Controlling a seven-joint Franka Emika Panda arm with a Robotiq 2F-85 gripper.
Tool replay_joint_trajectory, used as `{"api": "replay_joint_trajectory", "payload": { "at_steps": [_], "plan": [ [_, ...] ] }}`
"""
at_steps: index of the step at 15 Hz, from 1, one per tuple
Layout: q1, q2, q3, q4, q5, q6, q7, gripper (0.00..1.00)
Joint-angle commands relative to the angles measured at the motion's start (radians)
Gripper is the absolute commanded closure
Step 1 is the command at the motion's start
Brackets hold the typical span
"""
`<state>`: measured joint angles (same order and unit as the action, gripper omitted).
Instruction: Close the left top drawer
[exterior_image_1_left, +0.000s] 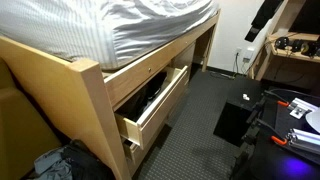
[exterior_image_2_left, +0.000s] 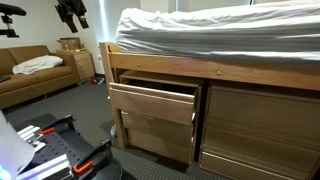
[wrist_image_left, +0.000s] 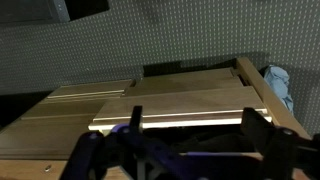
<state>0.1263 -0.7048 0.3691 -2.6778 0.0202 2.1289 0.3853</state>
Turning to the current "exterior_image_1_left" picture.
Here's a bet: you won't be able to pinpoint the mattress with white sheet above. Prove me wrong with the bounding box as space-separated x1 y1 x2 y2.
0 0 219 71

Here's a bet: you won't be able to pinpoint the grey and black clothes pile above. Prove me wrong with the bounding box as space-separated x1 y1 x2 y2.
28 139 111 180

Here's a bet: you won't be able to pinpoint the light wooden drawer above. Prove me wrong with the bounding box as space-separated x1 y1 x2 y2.
114 65 190 150

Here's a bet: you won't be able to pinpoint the large white wall plate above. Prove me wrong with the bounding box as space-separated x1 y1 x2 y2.
242 47 255 64

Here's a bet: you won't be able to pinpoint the closed wooden drawer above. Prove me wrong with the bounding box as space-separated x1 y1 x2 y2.
127 126 167 178

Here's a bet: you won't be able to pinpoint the black clamp with orange handle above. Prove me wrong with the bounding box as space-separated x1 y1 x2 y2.
254 118 289 147
262 89 291 108

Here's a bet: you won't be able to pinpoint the black box stand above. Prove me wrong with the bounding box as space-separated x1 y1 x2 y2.
213 78 268 148

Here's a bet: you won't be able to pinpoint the black and yellow gadget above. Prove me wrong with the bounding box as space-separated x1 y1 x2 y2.
291 38 320 58

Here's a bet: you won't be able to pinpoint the dark clothes in drawer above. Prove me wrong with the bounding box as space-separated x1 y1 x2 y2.
116 71 168 123

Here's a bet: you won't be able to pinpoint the light wooden bed frame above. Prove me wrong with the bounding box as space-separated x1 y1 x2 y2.
0 9 222 180

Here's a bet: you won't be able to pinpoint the black monitor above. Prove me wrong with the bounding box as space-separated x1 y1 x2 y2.
289 0 320 35

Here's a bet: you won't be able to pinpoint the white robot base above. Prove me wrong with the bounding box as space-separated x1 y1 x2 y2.
304 107 320 134

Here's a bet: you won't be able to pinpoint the aluminium extrusion bar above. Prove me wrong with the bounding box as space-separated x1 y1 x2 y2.
288 97 320 120
287 128 320 155

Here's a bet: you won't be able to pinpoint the wooden desk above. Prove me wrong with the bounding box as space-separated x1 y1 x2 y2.
249 0 320 84

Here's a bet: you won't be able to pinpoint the slightly open wooden drawer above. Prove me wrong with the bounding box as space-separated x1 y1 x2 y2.
121 117 174 166

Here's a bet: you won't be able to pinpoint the black wall cable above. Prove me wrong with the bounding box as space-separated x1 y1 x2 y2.
209 53 242 80

